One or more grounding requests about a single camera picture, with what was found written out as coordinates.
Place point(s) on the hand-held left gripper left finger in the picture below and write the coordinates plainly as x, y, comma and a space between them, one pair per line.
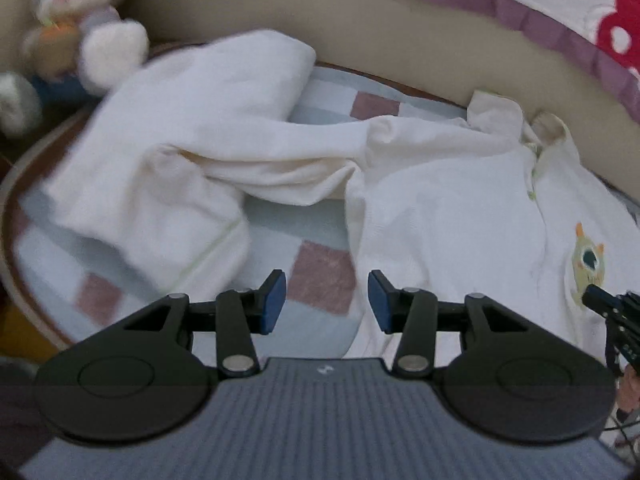
272, 305

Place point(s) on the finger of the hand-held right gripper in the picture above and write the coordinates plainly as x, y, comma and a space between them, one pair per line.
602, 302

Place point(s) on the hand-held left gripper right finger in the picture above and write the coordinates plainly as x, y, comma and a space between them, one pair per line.
380, 305

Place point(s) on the white shirt with monster print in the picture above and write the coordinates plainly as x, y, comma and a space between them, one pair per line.
450, 200

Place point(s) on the cream pants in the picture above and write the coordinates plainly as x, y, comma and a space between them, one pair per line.
200, 110

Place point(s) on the checked rug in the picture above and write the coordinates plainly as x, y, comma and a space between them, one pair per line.
300, 230

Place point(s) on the grey plush bunny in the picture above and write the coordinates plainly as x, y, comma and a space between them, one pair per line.
95, 10

